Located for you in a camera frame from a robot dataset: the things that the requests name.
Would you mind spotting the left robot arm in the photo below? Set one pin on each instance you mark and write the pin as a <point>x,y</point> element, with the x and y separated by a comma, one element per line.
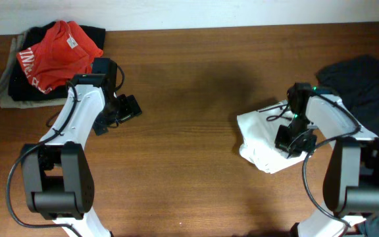
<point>57,179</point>

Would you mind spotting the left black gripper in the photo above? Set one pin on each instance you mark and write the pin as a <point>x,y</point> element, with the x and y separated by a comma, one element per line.
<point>131,108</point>

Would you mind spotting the red folded t-shirt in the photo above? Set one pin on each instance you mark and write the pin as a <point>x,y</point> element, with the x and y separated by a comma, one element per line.
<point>64,51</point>

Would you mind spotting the black folded garment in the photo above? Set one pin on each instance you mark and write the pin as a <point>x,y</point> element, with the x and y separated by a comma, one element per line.
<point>19,87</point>

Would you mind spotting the grey folded garment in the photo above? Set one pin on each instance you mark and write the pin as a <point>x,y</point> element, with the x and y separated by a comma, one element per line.
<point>6,100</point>

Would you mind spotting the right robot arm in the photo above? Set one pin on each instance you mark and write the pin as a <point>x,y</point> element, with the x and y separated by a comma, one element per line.
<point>351,183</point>

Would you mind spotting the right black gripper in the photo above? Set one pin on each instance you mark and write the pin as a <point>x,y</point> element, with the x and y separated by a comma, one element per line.
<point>281,143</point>

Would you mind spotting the dark t-shirt white print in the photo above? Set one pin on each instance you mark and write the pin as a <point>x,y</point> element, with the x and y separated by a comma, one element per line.
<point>357,82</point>

